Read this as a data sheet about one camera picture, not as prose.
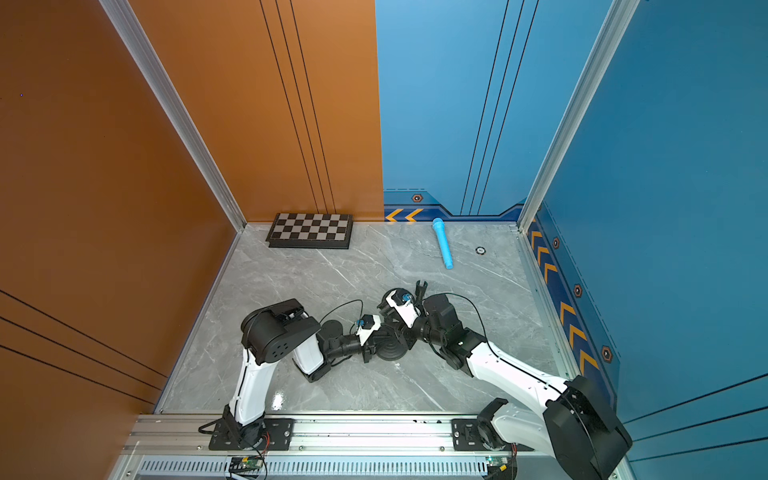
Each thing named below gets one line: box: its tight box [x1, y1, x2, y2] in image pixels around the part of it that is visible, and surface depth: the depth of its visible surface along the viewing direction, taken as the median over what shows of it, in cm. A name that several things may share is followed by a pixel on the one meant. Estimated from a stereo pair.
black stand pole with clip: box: [384, 309, 405, 352], surface depth 74 cm
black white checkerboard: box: [265, 213, 354, 249], surface depth 115 cm
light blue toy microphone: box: [432, 217, 453, 270], surface depth 114 cm
